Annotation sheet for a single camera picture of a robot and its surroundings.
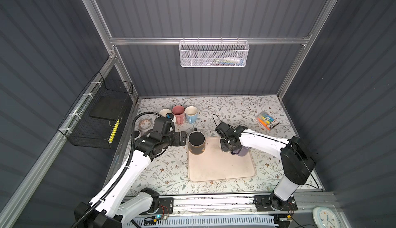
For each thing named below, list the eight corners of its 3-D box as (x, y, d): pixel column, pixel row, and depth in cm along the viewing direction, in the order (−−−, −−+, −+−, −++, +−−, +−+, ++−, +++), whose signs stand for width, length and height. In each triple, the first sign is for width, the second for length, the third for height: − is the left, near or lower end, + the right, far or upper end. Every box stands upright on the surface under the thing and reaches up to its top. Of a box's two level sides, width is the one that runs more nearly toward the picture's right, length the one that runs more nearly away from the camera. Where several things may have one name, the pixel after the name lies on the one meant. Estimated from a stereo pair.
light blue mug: (185, 128, 104) (183, 119, 96) (186, 115, 112) (185, 106, 103) (197, 128, 104) (196, 119, 96) (197, 115, 112) (197, 105, 103)
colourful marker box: (269, 130, 103) (270, 128, 102) (256, 119, 109) (257, 117, 107) (277, 124, 107) (278, 122, 105) (264, 114, 112) (265, 112, 111)
